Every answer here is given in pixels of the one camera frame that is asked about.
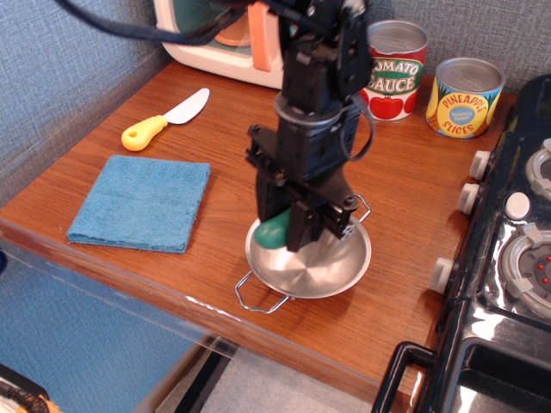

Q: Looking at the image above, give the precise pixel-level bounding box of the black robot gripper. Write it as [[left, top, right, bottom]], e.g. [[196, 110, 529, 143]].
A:
[[247, 93, 358, 252]]

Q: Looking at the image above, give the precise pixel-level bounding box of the green toy sausage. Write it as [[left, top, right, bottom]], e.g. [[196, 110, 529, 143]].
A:
[[253, 209, 290, 250]]

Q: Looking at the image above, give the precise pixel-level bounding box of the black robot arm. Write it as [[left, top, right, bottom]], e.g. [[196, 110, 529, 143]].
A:
[[247, 1, 374, 252]]

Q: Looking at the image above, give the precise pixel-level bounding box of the blue folded cloth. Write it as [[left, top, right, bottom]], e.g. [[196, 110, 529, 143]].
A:
[[67, 155, 211, 254]]

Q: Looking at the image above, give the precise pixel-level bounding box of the teal toy microwave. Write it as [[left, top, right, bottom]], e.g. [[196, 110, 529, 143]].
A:
[[153, 0, 283, 89]]

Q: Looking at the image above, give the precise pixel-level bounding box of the white stove knob bottom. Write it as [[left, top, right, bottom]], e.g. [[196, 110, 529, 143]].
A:
[[429, 257, 455, 294]]

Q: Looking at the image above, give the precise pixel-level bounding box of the white stove knob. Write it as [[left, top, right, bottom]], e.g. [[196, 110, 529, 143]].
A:
[[456, 183, 480, 215], [429, 257, 455, 294], [469, 151, 492, 181]]

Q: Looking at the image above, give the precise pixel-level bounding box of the white stove knob middle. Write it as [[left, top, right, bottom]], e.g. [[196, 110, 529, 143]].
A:
[[456, 183, 480, 215]]

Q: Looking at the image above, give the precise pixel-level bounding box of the white stove knob top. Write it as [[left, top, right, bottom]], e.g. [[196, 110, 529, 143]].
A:
[[469, 151, 492, 181]]

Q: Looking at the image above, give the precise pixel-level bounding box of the tomato sauce can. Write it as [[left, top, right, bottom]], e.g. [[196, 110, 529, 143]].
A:
[[362, 20, 430, 120]]

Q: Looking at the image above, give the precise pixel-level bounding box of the pineapple slices can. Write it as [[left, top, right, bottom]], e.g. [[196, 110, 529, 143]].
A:
[[425, 57, 505, 139]]

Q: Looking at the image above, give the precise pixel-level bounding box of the black toy stove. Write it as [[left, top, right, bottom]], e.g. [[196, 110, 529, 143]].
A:
[[373, 75, 550, 412]]

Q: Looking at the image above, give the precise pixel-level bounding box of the orange object bottom left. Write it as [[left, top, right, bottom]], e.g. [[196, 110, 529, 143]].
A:
[[1, 381, 60, 413]]

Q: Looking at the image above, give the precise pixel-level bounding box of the steel pot with handles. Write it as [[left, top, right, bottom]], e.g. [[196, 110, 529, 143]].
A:
[[234, 194, 373, 314]]

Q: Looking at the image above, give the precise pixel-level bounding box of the yellow handled toy knife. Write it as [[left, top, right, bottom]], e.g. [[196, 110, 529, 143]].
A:
[[121, 88, 210, 151]]

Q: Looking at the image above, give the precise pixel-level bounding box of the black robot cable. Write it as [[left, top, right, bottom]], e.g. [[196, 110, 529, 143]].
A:
[[53, 0, 376, 163]]

